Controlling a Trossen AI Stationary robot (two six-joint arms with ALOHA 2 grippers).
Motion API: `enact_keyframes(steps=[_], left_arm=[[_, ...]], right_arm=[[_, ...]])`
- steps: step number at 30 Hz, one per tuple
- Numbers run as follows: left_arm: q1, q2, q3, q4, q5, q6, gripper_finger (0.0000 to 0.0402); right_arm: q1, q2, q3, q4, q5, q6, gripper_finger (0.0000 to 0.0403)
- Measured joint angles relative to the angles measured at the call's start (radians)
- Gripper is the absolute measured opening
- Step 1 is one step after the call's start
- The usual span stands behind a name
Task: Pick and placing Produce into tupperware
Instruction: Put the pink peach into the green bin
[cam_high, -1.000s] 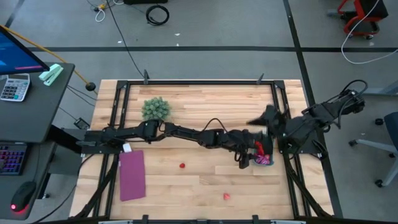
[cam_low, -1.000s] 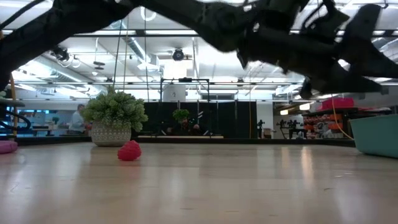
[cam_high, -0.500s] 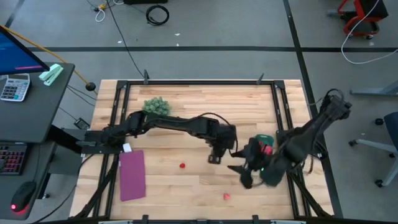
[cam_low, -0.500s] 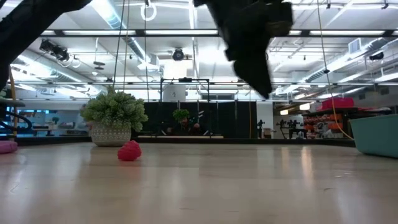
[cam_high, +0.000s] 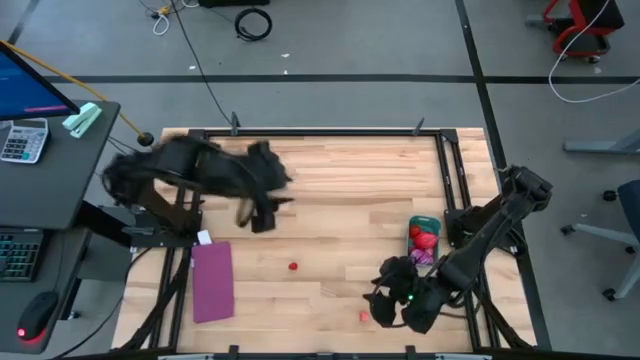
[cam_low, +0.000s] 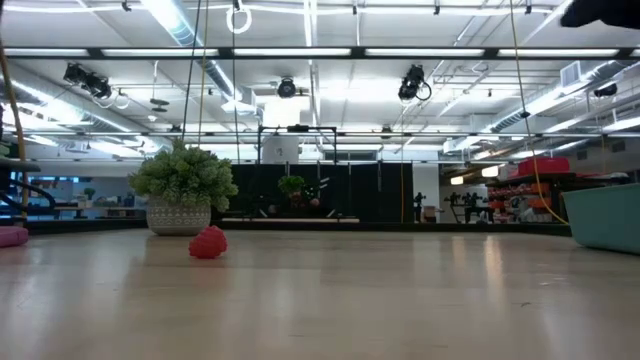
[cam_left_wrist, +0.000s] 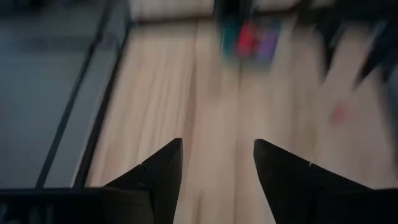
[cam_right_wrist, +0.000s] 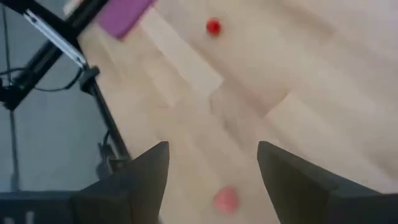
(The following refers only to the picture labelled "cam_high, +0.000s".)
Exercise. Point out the dark grey desk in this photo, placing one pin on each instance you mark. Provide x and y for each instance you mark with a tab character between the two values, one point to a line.
50	190

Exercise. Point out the small red toy strawberry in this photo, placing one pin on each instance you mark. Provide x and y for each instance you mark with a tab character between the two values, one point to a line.
293	266

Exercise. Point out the black aluminium table frame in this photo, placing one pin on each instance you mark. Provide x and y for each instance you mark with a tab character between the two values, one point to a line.
350	133

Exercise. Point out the grey desk foot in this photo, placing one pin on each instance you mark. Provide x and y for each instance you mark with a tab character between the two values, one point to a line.
600	146

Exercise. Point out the purple striped toy onion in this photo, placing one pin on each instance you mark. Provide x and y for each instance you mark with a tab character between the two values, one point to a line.
421	256

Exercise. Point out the small white card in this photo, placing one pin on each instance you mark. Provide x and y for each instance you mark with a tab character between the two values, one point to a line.
204	237

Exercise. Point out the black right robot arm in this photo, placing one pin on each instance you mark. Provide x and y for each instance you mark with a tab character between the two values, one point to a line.
492	225

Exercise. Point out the grey keyboard desk surface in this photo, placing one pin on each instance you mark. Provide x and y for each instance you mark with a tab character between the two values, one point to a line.
60	280

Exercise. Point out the mint green stapler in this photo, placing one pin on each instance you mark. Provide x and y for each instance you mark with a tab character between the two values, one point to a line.
81	120

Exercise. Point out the grey desk calculator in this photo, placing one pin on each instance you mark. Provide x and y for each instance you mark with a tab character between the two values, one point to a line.
24	141

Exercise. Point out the purple cloth mat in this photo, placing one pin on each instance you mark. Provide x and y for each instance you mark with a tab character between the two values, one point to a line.
212	282

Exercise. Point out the black backlit keyboard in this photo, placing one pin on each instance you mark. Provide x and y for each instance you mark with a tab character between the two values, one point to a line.
17	255

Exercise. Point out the teal tupperware container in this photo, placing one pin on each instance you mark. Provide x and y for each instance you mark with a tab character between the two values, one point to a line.
425	220

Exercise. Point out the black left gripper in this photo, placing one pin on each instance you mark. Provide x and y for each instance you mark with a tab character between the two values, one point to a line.
267	170

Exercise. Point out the small pink toy produce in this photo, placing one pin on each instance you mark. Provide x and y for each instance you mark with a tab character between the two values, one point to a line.
363	316

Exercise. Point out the computer monitor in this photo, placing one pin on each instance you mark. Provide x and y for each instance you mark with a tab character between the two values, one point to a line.
25	85

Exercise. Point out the black computer mouse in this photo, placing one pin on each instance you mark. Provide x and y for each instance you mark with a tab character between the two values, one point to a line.
36	315

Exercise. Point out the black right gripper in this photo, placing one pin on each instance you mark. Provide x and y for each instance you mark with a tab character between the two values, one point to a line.
425	307

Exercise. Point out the office chair with castors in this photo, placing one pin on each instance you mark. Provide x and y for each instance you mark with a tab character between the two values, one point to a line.
631	200

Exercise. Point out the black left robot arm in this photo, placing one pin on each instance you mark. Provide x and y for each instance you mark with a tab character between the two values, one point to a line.
175	160

